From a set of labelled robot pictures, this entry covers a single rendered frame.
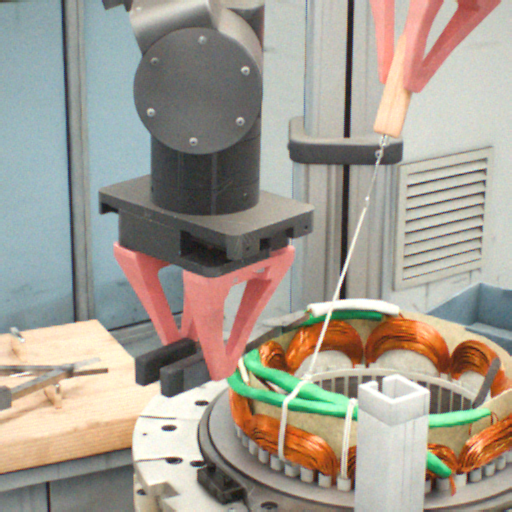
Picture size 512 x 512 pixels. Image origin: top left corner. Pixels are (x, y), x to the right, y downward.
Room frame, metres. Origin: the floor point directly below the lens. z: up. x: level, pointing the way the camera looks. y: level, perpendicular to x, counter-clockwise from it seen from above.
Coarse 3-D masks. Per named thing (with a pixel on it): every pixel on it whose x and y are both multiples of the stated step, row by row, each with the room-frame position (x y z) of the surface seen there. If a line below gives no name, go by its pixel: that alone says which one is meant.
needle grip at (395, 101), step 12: (396, 48) 0.79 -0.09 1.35; (396, 60) 0.78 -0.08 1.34; (396, 72) 0.78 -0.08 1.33; (396, 84) 0.78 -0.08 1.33; (384, 96) 0.78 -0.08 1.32; (396, 96) 0.77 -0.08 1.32; (408, 96) 0.78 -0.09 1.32; (384, 108) 0.77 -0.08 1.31; (396, 108) 0.77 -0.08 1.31; (408, 108) 0.78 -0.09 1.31; (384, 120) 0.77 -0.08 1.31; (396, 120) 0.77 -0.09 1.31; (384, 132) 0.77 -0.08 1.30; (396, 132) 0.77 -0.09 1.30
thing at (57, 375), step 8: (40, 376) 0.88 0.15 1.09; (48, 376) 0.88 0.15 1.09; (56, 376) 0.88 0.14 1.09; (64, 376) 0.88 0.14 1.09; (24, 384) 0.86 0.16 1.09; (32, 384) 0.86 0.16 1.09; (40, 384) 0.87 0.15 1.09; (48, 384) 0.87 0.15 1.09; (16, 392) 0.85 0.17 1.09; (24, 392) 0.85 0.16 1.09; (32, 392) 0.86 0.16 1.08
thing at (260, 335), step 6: (252, 330) 0.70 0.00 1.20; (258, 330) 0.70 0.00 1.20; (264, 330) 0.70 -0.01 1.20; (270, 330) 0.70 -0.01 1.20; (252, 336) 0.69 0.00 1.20; (258, 336) 0.69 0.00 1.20; (264, 336) 0.70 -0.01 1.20; (270, 336) 0.70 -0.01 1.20; (252, 342) 0.69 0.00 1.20; (258, 342) 0.69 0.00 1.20; (264, 342) 0.70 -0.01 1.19; (246, 348) 0.68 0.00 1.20; (252, 348) 0.69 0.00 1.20; (246, 354) 0.68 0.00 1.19
